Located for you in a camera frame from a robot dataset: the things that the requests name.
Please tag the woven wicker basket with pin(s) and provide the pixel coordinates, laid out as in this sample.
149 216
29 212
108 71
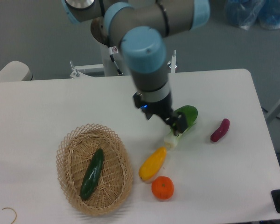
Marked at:
73 158

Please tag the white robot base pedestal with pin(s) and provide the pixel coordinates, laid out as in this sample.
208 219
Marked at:
112 64

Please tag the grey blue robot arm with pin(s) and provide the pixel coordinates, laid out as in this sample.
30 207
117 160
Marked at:
138 34

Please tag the green cucumber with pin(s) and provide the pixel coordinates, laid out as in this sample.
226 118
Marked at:
92 175

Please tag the orange tangerine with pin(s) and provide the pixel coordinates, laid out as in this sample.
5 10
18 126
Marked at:
162 188

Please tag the blue plastic bag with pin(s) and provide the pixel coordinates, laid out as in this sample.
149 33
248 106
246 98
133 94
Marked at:
244 13

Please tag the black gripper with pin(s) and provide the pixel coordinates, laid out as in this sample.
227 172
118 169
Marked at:
163 109

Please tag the white table clamp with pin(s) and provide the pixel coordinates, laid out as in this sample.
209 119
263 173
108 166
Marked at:
172 64

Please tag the yellow mango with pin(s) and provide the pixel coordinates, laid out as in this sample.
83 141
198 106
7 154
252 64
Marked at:
152 164

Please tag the green bok choy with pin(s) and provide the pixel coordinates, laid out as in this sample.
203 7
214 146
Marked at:
190 113

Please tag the white chair armrest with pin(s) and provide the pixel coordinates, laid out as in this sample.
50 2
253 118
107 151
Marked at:
16 71

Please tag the purple sweet potato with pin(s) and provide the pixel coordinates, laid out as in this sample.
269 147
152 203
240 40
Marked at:
221 131

